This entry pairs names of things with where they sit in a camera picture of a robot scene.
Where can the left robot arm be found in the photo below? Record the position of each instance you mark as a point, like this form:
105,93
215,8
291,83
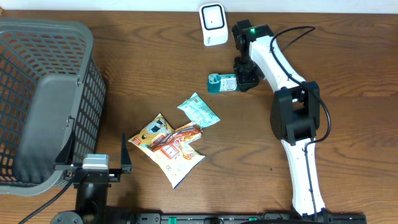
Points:
91,206

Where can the grey plastic shopping basket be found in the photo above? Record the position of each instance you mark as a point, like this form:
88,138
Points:
51,91

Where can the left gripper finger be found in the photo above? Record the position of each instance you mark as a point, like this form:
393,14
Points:
65,157
126,163

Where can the red orange snack bar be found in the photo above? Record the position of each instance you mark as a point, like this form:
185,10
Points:
185,134

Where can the large yellow snack bag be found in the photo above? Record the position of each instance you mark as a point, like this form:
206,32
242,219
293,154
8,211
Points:
175,160

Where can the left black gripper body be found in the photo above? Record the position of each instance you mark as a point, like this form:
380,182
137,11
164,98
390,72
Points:
115,170

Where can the white barcode scanner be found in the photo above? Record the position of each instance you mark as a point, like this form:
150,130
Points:
213,23

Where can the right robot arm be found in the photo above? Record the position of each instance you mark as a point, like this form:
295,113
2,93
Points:
295,110

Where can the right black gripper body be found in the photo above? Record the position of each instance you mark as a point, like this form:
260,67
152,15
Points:
244,68

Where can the light teal snack packet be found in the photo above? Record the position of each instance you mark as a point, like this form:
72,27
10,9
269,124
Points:
198,111

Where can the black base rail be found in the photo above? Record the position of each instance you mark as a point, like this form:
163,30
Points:
277,218

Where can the blue mouthwash bottle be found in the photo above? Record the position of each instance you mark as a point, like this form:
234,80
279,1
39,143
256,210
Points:
221,83

